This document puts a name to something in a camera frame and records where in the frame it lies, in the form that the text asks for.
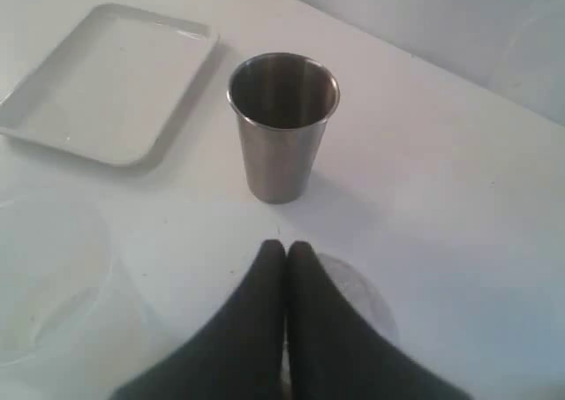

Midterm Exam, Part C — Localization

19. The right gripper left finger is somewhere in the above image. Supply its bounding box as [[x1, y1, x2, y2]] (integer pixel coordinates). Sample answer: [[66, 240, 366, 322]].
[[111, 240, 286, 399]]

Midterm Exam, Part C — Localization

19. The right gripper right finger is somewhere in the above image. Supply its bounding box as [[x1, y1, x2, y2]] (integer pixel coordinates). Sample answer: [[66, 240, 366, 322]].
[[286, 241, 469, 399]]

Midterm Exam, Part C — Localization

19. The clear dome lid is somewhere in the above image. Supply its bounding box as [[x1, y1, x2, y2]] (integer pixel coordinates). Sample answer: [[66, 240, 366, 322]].
[[319, 253, 399, 344]]

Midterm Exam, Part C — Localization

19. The stainless steel cup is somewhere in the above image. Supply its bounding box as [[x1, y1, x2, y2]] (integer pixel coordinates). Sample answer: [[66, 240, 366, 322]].
[[227, 52, 341, 204]]

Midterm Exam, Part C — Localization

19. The white square tray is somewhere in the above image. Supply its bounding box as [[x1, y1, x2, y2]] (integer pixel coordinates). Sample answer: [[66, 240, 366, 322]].
[[1, 4, 219, 167]]

